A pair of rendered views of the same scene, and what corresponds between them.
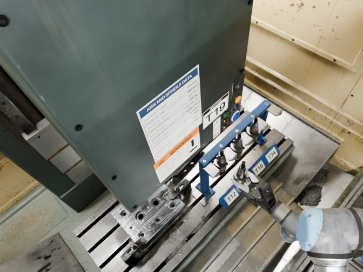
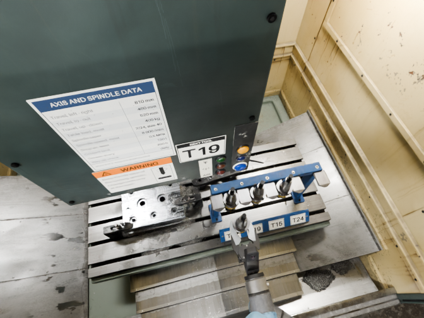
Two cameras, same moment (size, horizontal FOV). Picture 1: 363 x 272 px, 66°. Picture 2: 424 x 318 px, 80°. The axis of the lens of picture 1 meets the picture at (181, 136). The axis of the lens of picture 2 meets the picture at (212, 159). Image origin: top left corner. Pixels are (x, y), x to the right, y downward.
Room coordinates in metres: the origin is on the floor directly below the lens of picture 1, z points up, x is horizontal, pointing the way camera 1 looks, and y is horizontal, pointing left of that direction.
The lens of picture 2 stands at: (0.22, -0.23, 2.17)
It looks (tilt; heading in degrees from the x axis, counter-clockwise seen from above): 61 degrees down; 24
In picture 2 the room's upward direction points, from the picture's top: 2 degrees counter-clockwise
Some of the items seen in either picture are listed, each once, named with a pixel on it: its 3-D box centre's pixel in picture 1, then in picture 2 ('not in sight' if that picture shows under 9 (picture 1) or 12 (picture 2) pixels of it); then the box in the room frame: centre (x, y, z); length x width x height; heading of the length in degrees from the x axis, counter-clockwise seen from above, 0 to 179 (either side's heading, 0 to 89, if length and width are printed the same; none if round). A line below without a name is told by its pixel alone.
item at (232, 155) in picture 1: (229, 154); (244, 197); (0.58, -0.20, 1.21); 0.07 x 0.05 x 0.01; 35
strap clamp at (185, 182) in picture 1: (179, 191); (188, 200); (0.55, 0.06, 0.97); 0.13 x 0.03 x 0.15; 125
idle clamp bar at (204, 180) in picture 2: (188, 160); (216, 178); (0.73, -0.01, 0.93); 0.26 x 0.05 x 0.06; 130
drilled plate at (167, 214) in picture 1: (148, 210); (153, 202); (0.48, 0.22, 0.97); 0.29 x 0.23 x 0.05; 125
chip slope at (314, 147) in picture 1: (238, 147); (276, 190); (0.87, -0.34, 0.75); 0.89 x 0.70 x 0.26; 35
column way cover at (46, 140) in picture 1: (93, 135); not in sight; (0.86, 0.45, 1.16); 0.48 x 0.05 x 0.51; 125
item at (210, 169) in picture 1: (212, 170); (217, 202); (0.52, -0.11, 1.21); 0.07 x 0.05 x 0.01; 35
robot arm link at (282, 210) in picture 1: (280, 211); (257, 284); (0.31, -0.34, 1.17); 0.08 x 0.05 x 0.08; 125
